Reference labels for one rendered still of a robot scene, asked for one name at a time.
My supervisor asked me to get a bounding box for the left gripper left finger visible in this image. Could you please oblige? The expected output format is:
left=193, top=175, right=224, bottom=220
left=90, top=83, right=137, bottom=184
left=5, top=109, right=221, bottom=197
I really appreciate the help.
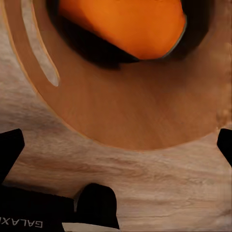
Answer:
left=0, top=129, right=25, bottom=186

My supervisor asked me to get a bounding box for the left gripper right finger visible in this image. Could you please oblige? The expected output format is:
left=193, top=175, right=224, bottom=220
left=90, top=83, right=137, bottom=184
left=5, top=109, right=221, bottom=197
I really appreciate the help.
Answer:
left=217, top=129, right=232, bottom=166

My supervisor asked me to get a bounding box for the trash can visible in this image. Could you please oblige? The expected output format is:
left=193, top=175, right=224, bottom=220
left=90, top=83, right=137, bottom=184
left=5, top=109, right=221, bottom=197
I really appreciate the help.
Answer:
left=0, top=0, right=232, bottom=151

